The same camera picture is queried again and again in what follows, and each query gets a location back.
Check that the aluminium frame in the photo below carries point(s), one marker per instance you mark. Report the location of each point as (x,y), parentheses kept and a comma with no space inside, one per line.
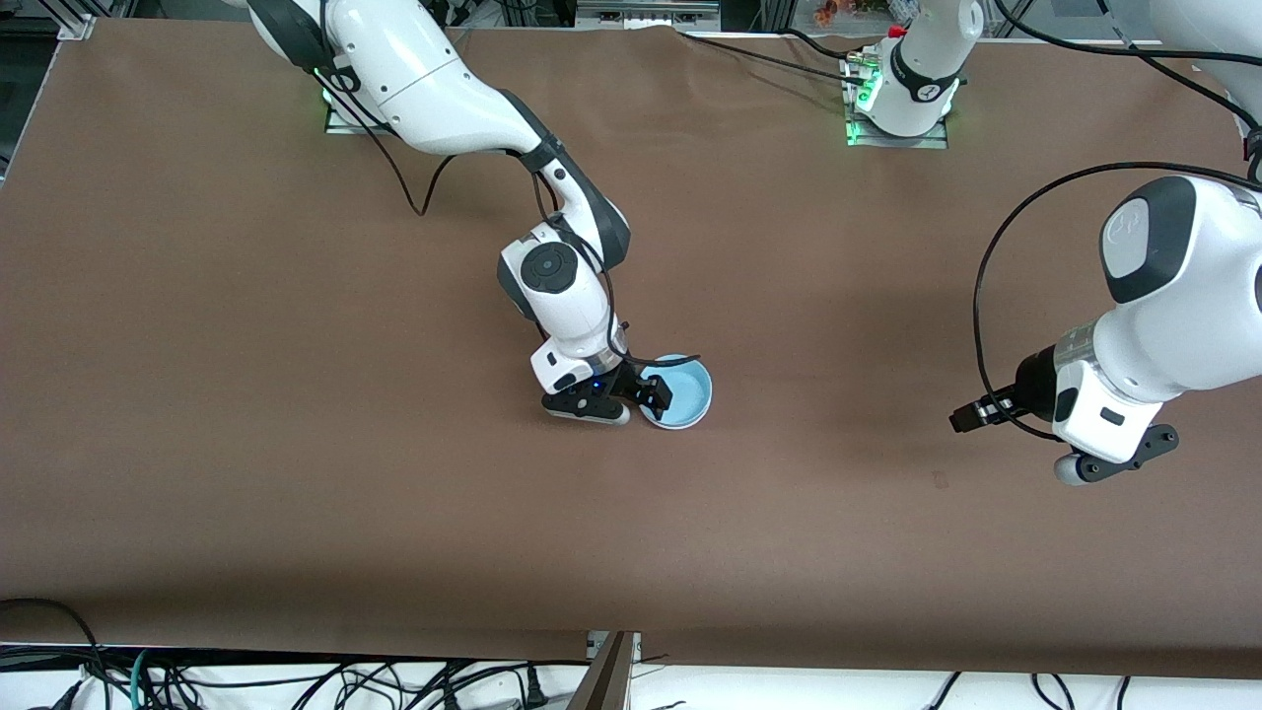
(646,12)

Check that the colourful background items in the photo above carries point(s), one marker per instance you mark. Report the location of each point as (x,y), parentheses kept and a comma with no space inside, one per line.
(848,10)

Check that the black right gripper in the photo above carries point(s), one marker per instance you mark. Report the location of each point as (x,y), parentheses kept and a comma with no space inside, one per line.
(628,379)

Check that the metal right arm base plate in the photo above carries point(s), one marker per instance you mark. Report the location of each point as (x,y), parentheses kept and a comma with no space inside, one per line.
(345,123)

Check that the black power plug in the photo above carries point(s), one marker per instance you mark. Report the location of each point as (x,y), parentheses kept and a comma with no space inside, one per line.
(535,687)

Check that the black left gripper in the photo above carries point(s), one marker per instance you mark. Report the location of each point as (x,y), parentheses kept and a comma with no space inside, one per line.
(1031,384)

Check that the brown table cover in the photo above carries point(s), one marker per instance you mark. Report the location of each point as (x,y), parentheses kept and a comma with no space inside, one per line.
(296,394)

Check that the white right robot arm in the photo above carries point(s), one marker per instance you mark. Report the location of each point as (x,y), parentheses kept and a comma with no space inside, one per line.
(424,69)

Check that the aluminium profile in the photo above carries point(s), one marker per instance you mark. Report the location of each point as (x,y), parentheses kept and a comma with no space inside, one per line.
(89,18)

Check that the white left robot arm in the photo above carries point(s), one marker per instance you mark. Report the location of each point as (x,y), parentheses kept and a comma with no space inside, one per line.
(1183,296)

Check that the dark wooden beam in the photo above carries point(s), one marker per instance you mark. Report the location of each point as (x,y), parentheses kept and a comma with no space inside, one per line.
(603,685)

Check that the blue bowl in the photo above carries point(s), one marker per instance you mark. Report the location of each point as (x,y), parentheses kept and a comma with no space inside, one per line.
(685,394)

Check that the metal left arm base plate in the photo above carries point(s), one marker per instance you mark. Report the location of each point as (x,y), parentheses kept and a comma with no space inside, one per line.
(897,141)

